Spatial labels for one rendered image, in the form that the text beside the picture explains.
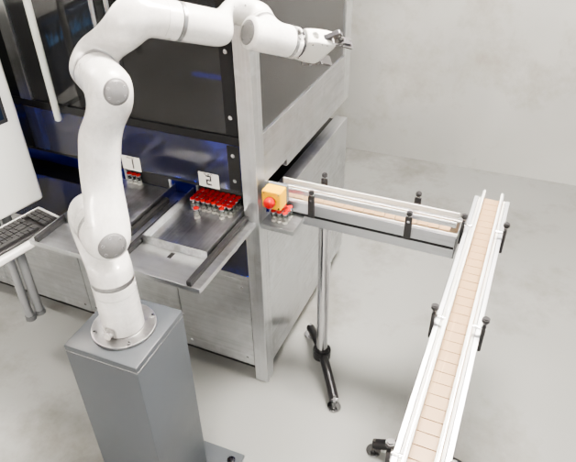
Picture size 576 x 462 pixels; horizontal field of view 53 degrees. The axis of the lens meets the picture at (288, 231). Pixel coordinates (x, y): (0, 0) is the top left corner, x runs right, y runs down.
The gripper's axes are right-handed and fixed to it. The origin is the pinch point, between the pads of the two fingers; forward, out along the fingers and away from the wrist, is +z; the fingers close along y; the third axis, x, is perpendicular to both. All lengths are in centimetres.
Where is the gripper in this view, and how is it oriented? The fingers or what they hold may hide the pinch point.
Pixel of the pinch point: (337, 52)
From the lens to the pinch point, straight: 173.3
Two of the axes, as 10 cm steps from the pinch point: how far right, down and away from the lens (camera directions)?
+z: 7.8, -0.3, 6.2
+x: 2.1, 9.5, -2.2
